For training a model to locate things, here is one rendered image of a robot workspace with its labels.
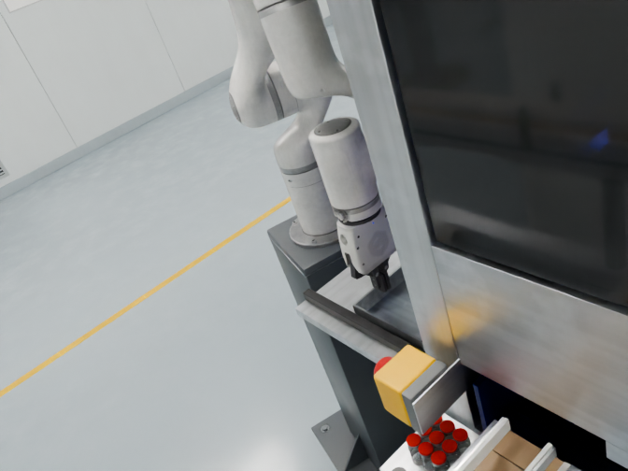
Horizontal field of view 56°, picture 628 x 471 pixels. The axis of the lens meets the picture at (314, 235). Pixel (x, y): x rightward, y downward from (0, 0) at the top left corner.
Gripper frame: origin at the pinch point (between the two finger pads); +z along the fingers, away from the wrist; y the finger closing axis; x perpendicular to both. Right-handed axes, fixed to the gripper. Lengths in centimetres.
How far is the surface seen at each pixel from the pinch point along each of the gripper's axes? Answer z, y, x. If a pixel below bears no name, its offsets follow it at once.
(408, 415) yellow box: -4.5, -21.4, -28.3
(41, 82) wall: 21, 58, 497
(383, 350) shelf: 6.6, -8.9, -7.5
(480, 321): -17.1, -12.2, -35.0
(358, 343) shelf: 6.6, -10.2, -2.2
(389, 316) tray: 6.4, -2.1, -2.4
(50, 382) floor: 95, -64, 192
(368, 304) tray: 5.2, -2.6, 2.4
